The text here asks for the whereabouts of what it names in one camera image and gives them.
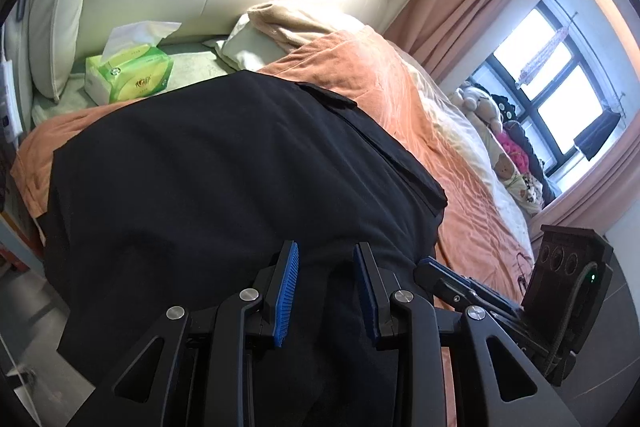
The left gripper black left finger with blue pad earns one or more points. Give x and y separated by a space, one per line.
194 368

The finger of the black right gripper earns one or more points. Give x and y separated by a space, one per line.
443 283

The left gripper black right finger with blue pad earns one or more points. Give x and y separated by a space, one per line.
464 358

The black pants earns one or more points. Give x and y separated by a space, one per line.
183 198

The bear print pillow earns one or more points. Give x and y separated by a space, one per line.
525 189

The pink plush cloth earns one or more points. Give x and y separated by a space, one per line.
514 151

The cream bed sheet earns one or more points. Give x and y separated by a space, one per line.
458 132

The white plush toy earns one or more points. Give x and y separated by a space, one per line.
472 100

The black hanging garment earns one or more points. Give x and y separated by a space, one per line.
590 141

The black framed window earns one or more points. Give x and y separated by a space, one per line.
562 99

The green tissue box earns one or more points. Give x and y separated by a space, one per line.
131 65

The white pillow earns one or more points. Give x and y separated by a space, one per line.
53 27

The black camera box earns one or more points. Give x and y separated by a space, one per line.
568 285

